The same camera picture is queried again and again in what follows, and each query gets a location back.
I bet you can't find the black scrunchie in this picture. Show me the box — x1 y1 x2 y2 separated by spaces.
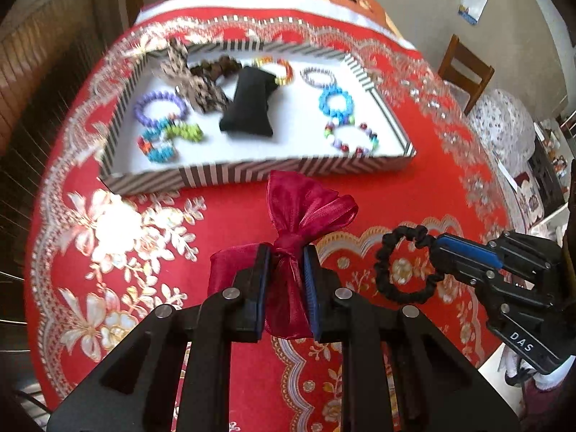
374 225 445 304

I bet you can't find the dark red ribbon bow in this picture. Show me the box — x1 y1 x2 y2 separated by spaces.
208 171 358 338

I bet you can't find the mixed colour round bead bracelet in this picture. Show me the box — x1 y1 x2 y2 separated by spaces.
323 120 380 155

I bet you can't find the multicolour star bead bracelet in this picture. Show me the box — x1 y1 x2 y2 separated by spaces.
136 118 205 164

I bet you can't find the blue bead bracelet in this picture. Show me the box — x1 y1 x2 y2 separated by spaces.
318 86 356 123

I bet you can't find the floral white fabric pile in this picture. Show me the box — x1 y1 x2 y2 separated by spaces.
467 89 536 177

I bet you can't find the striped white tray box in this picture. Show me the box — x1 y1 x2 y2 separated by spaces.
99 40 416 195

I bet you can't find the wooden chair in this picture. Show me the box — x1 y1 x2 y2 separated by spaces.
437 34 495 115

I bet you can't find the dark brown scrunchie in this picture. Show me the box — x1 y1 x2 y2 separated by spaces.
189 55 242 82

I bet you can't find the leopard print bow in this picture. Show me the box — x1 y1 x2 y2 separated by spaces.
153 38 229 114

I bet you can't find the wooden slatted headboard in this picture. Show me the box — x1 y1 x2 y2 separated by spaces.
0 0 132 181

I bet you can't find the rainbow bead bracelet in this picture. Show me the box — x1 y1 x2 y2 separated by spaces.
254 55 295 88

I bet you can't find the purple bead bracelet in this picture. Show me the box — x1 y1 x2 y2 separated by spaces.
132 90 190 129

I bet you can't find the lilac white woven bracelet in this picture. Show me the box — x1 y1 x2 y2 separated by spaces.
300 66 338 90

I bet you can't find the black cable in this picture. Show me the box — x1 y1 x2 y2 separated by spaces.
8 388 53 417

